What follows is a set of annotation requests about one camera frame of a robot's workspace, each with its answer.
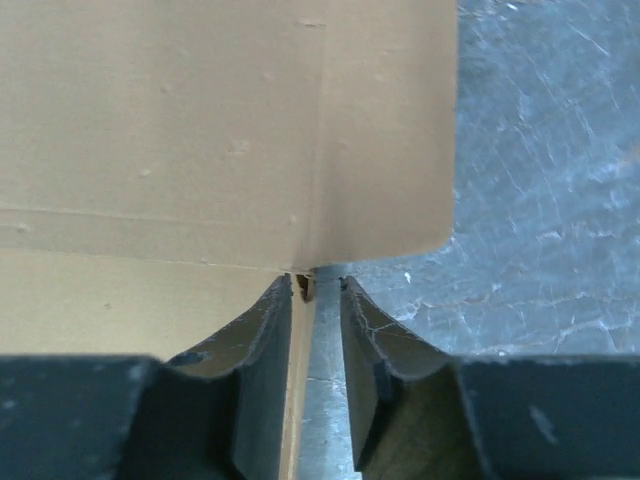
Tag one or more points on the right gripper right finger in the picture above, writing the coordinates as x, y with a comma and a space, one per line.
417, 412

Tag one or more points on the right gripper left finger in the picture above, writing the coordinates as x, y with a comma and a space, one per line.
214, 411

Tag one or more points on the brown cardboard box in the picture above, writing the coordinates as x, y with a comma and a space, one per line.
163, 162

